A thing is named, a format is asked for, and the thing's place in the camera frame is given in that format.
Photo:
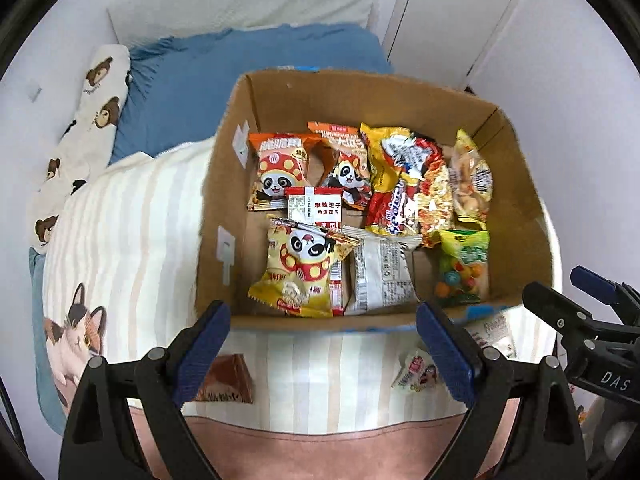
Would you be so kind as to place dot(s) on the yellow panda snack packet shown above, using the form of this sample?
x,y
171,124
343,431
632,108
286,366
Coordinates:
x,y
300,270

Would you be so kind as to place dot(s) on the bear print pillow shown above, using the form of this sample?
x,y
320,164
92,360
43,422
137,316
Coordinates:
x,y
90,120

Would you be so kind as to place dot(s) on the blue pillow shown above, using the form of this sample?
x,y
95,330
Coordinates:
x,y
200,80

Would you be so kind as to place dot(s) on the small white red candy packet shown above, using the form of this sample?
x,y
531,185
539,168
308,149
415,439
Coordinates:
x,y
415,372

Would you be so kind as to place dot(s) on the red yellow noodle snack packet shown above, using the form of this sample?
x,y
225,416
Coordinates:
x,y
420,205

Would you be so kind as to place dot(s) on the long red white snack packet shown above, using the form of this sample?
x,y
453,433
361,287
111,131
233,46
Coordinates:
x,y
315,205

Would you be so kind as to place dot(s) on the cardboard box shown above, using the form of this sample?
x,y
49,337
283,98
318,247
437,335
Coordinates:
x,y
510,220

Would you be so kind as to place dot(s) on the white purple cookie packet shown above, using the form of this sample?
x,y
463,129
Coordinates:
x,y
492,332

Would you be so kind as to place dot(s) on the brown snack packet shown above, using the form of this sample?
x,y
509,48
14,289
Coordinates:
x,y
227,380

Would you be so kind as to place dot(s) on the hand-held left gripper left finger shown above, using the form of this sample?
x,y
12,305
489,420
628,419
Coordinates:
x,y
205,345

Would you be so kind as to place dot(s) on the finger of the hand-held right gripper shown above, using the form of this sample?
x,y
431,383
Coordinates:
x,y
595,282
555,305

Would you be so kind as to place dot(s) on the white door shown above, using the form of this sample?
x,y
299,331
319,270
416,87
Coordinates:
x,y
450,15

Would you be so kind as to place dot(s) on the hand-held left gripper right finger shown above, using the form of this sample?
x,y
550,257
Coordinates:
x,y
442,347

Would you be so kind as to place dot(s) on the cat print blanket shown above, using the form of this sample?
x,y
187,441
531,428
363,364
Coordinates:
x,y
140,240

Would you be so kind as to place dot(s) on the white wall switch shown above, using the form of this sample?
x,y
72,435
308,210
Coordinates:
x,y
35,92

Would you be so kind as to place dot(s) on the orange panda snack packet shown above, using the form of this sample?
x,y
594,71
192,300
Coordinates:
x,y
347,170
277,170

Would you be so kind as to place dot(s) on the green candy packet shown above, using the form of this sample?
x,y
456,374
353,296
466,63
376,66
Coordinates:
x,y
462,265

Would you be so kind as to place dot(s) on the beige nut snack packet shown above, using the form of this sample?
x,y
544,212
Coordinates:
x,y
470,180

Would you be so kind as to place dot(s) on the white grey snack packet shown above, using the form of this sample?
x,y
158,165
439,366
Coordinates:
x,y
382,270

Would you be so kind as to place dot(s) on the grey headboard cushion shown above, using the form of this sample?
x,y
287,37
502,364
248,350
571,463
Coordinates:
x,y
240,0

